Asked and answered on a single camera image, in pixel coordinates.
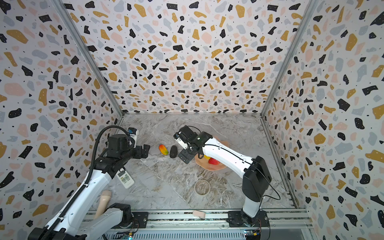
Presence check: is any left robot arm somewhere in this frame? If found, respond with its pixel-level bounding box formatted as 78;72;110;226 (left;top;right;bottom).
28;134;150;240

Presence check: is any clear round lid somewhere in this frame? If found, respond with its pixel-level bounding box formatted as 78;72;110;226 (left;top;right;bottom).
194;179;211;196

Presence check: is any pink eraser block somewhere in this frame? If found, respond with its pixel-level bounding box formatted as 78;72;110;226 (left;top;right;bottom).
193;210;206;219

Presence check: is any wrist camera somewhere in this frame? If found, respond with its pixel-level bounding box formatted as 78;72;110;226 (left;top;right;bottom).
128;127;139;146
176;138;188;150

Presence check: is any dark fake avocado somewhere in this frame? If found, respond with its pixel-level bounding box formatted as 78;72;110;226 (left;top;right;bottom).
169;145;178;159

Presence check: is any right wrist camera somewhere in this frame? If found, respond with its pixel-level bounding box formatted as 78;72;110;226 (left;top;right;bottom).
176;138;188;150

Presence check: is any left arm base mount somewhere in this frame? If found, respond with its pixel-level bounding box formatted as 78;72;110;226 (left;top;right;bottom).
112;212;149;230

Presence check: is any aluminium front rail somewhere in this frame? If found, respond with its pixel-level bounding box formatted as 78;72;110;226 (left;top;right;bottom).
81;209;316;240

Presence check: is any pink scalloped fruit bowl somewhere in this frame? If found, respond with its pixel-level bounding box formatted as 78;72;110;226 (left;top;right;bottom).
195;155;227;172

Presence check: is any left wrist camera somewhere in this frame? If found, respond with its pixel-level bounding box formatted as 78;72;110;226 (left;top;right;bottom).
128;127;139;146

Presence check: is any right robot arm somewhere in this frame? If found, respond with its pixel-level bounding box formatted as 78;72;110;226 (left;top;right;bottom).
174;126;272;219

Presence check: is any beige wooden handle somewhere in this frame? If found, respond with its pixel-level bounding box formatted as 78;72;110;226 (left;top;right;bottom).
94;190;112;219

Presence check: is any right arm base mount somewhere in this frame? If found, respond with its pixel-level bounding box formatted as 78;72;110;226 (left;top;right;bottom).
226;210;270;228

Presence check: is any red fake strawberry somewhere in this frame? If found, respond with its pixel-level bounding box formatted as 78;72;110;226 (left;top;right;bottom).
208;158;220;166

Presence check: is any red yellow fake mango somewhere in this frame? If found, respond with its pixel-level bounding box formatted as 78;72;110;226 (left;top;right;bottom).
159;145;169;156

